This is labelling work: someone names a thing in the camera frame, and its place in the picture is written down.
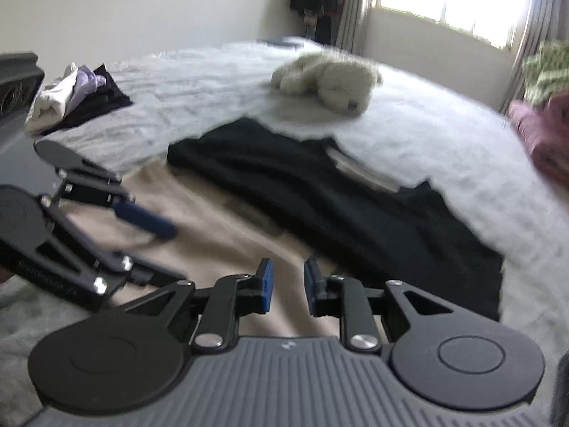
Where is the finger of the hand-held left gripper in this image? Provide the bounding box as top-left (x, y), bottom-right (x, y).
top-left (38, 193), bottom-right (190, 296)
top-left (34, 140), bottom-right (179, 241)

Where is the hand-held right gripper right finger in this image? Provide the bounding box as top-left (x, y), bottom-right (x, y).
top-left (303, 257), bottom-right (469, 352)

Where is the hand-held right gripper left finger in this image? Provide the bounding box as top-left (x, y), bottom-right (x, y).
top-left (120, 258), bottom-right (274, 350)

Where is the black sweatshirt with beige lining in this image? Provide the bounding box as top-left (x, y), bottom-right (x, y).
top-left (58, 118), bottom-right (505, 339)

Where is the white folded garment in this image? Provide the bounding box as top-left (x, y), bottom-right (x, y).
top-left (24, 63), bottom-right (81, 136)

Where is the black folded garment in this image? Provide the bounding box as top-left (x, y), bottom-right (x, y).
top-left (44, 64), bottom-right (134, 136)

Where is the dark carved wooden furniture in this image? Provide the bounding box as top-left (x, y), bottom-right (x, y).
top-left (0, 52), bottom-right (45, 179)

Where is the lilac folded garment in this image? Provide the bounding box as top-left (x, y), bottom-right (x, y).
top-left (67, 66), bottom-right (107, 107)

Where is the white plush dog toy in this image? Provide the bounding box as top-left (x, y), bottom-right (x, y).
top-left (271, 52), bottom-right (384, 116)

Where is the dark tablet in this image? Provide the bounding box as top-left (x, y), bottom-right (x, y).
top-left (258, 38), bottom-right (303, 49)

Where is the pink folded quilt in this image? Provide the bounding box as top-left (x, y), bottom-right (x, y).
top-left (509, 93), bottom-right (569, 188)

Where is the grey patterned curtain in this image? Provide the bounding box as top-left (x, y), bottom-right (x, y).
top-left (335, 0), bottom-right (383, 54)
top-left (500, 0), bottom-right (569, 114)

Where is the green patterned cloth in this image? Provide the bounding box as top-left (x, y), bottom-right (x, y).
top-left (522, 40), bottom-right (569, 105)

